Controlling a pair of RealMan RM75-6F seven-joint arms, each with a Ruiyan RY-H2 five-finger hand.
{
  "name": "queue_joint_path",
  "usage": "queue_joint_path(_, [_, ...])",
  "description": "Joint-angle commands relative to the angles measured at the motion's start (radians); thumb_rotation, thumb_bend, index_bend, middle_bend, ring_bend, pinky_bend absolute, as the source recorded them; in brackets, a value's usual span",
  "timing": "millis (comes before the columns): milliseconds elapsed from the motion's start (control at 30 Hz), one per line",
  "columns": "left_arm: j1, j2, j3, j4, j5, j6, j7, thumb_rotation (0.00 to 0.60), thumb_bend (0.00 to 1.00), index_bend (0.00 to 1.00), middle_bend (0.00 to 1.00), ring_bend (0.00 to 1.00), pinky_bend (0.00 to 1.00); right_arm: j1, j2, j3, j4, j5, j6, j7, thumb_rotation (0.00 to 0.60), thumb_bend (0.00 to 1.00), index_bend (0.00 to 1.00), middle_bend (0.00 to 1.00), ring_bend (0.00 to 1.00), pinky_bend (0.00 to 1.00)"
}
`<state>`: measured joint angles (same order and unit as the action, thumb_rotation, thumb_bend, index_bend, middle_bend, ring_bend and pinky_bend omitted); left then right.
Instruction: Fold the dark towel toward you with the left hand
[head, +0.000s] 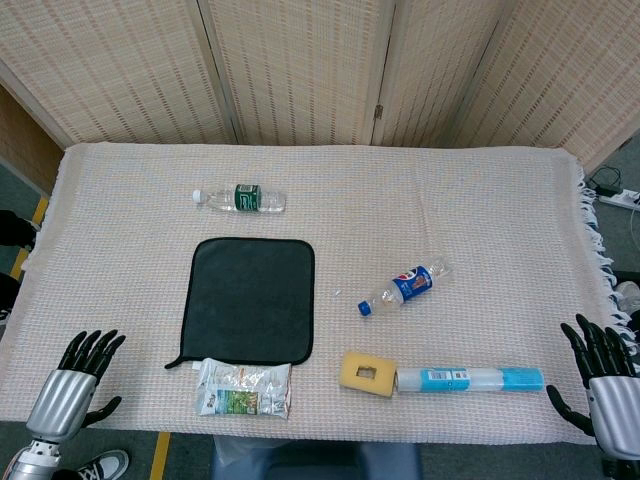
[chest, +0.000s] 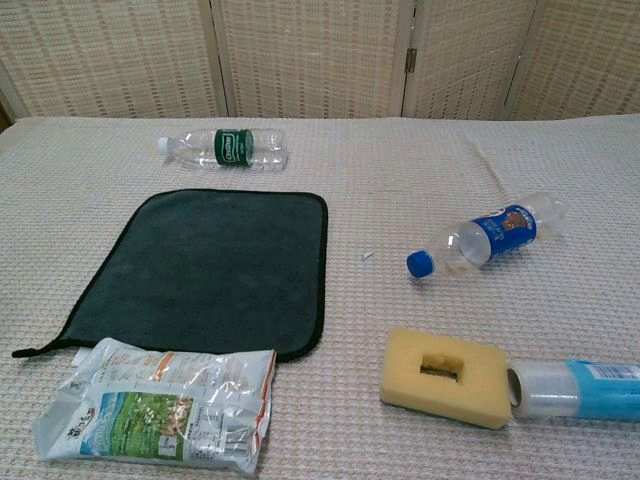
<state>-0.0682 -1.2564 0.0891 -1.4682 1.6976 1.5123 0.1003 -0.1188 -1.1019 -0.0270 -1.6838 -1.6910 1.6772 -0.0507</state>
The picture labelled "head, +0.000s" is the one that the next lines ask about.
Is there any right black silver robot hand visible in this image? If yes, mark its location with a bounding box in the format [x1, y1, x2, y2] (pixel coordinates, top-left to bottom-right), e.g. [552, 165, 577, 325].
[545, 313, 640, 461]

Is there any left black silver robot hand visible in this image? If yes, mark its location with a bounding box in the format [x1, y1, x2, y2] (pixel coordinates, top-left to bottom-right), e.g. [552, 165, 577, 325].
[24, 328, 127, 444]

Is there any yellow black-edged cloth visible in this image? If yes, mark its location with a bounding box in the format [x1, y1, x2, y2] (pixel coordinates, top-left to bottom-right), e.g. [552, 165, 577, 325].
[164, 237, 316, 370]

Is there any black white sneaker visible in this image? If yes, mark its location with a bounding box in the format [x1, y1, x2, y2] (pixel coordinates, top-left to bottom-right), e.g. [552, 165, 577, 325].
[57, 448, 130, 480]

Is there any white shoe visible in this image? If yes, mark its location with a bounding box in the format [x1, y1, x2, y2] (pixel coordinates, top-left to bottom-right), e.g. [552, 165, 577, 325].
[613, 280, 640, 311]

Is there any blue clear tube container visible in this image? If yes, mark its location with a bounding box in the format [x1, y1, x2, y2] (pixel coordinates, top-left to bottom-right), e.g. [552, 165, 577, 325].
[394, 367, 546, 394]

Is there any silver snack bag green print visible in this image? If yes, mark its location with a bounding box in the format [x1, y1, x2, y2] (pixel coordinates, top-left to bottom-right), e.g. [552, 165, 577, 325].
[194, 357, 293, 420]

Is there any black shoe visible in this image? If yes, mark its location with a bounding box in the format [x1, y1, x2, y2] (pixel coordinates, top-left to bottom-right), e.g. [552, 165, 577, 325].
[0, 209, 41, 247]

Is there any white power strip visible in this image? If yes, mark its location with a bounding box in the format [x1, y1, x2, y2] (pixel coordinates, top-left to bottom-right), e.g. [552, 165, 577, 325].
[597, 188, 640, 207]

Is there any clear bottle blue label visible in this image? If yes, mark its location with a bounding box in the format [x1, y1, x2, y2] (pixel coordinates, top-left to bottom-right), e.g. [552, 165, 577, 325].
[357, 256, 454, 317]

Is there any blue grey robot torso cover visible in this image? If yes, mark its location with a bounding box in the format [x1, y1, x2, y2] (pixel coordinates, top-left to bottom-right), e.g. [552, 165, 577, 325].
[209, 437, 424, 480]

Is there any yellow sponge with rectangular hole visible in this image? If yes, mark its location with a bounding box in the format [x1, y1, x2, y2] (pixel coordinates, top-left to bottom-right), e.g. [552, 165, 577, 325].
[339, 351, 399, 400]

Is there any clear bottle green label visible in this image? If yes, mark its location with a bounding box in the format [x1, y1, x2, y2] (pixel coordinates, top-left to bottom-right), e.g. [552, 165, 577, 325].
[192, 183, 287, 214]

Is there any pale woven tablecloth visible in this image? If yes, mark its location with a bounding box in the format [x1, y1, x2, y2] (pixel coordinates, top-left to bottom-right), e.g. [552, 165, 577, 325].
[0, 142, 634, 446]

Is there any woven bamboo folding screen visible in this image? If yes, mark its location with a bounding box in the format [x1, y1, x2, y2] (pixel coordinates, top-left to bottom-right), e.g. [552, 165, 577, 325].
[0, 0, 640, 174]

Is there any black cable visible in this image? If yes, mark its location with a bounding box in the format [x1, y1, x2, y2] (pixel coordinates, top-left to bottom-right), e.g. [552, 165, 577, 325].
[589, 164, 624, 191]

